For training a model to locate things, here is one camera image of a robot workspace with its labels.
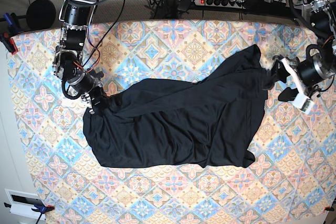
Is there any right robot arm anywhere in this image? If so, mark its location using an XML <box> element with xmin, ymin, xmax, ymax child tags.
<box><xmin>52</xmin><ymin>0</ymin><xmax>106</xmax><ymax>114</ymax></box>

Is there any blue clamp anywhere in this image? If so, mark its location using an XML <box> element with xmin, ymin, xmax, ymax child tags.
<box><xmin>4</xmin><ymin>13</ymin><xmax>22</xmax><ymax>35</ymax></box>
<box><xmin>3</xmin><ymin>202</ymin><xmax>55</xmax><ymax>224</ymax></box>

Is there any red black clamp left edge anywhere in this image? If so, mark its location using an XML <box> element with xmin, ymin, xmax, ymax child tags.
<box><xmin>0</xmin><ymin>33</ymin><xmax>18</xmax><ymax>55</ymax></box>

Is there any black t-shirt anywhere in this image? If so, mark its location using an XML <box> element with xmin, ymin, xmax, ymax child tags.
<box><xmin>83</xmin><ymin>45</ymin><xmax>268</xmax><ymax>168</ymax></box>

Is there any white floor outlet box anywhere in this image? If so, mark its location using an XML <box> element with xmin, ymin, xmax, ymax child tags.
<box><xmin>5</xmin><ymin>189</ymin><xmax>43</xmax><ymax>220</ymax></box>

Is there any black round stool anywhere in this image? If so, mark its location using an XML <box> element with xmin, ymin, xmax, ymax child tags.
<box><xmin>26</xmin><ymin>0</ymin><xmax>56</xmax><ymax>30</ymax></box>

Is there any red clamp lower right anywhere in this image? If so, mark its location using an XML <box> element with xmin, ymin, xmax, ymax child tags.
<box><xmin>324</xmin><ymin>206</ymin><xmax>335</xmax><ymax>211</ymax></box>

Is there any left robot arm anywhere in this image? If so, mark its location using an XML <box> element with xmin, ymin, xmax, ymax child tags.
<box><xmin>263</xmin><ymin>0</ymin><xmax>335</xmax><ymax>102</ymax></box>

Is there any blue clamp lower left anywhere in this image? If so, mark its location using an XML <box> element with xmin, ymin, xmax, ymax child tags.
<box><xmin>3</xmin><ymin>202</ymin><xmax>55</xmax><ymax>224</ymax></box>

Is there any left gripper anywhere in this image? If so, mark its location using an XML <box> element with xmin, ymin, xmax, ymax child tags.
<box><xmin>262</xmin><ymin>55</ymin><xmax>327</xmax><ymax>101</ymax></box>

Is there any patterned tablecloth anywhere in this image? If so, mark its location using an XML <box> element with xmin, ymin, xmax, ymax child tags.
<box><xmin>6</xmin><ymin>20</ymin><xmax>335</xmax><ymax>223</ymax></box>

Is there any blue clamp upper left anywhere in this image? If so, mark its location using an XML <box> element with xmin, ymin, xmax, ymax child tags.
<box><xmin>4</xmin><ymin>13</ymin><xmax>22</xmax><ymax>35</ymax></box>

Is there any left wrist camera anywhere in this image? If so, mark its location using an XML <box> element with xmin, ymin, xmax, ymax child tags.
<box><xmin>292</xmin><ymin>93</ymin><xmax>314</xmax><ymax>114</ymax></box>

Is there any white power strip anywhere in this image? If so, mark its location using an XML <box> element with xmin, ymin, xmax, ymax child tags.
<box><xmin>194</xmin><ymin>0</ymin><xmax>244</xmax><ymax>8</ymax></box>

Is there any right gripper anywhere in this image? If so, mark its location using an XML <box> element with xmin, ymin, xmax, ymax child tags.
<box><xmin>62</xmin><ymin>70</ymin><xmax>108</xmax><ymax>114</ymax></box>

